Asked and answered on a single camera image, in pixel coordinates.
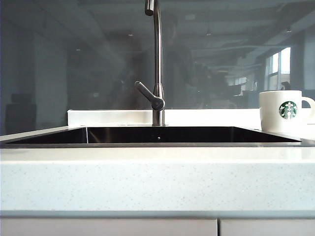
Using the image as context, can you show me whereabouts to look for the chrome faucet lever handle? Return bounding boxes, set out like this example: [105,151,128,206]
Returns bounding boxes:
[134,81,165,111]

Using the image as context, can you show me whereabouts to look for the black stainless sink basin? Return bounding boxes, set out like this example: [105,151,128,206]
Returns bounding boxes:
[4,126,303,148]

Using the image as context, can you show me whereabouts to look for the white backsplash ledge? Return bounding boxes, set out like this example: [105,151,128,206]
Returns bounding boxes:
[67,109,261,126]

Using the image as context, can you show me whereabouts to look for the chrome gooseneck faucet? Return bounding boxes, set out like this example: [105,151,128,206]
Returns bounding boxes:
[144,0,166,127]

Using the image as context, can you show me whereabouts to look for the narrow grey cabinet door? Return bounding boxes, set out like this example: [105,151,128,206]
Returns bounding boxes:
[220,218,315,236]

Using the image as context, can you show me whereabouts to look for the wide grey cabinet door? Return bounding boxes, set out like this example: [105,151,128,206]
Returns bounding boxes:
[0,218,219,236]

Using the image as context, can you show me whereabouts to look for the white Starbucks logo mug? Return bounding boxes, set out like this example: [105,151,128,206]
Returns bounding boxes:
[258,90,315,134]

